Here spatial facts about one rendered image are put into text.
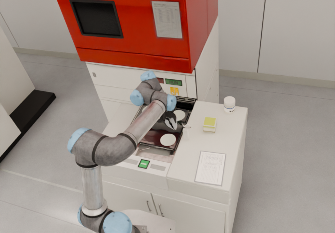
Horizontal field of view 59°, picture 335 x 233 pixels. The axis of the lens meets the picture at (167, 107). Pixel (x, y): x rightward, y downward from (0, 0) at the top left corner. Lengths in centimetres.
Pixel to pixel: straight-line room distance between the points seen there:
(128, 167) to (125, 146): 61
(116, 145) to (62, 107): 275
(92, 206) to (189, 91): 100
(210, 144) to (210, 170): 18
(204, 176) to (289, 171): 138
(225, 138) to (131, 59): 77
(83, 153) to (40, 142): 238
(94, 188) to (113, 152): 26
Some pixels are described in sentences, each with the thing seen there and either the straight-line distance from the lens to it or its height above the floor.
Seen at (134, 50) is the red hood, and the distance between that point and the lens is 189.
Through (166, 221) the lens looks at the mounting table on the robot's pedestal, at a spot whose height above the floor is 82.
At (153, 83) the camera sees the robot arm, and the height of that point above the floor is 142.
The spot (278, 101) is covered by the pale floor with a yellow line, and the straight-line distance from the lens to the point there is 349.
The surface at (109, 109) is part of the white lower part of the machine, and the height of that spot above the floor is 71.
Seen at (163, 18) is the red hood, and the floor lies 159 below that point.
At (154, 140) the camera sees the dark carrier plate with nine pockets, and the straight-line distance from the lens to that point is 192.
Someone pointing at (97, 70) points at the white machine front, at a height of 112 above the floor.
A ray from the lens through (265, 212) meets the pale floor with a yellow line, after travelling 267.
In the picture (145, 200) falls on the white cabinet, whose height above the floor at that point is 61.
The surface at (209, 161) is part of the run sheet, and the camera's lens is 170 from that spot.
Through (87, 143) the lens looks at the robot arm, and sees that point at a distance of 118.
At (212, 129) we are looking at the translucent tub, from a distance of 180.
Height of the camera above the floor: 236
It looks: 44 degrees down
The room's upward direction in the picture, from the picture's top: 10 degrees counter-clockwise
